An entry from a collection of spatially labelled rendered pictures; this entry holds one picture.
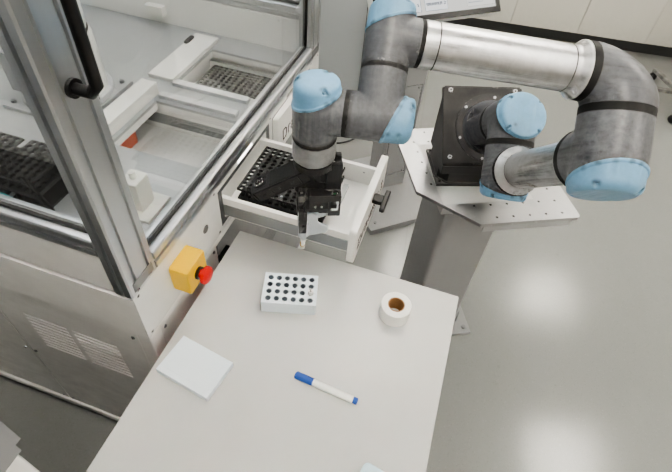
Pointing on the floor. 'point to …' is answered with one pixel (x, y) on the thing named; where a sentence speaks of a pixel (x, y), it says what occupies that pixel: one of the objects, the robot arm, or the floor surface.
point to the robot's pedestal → (446, 245)
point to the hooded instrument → (11, 460)
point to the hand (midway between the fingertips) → (300, 232)
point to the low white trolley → (220, 433)
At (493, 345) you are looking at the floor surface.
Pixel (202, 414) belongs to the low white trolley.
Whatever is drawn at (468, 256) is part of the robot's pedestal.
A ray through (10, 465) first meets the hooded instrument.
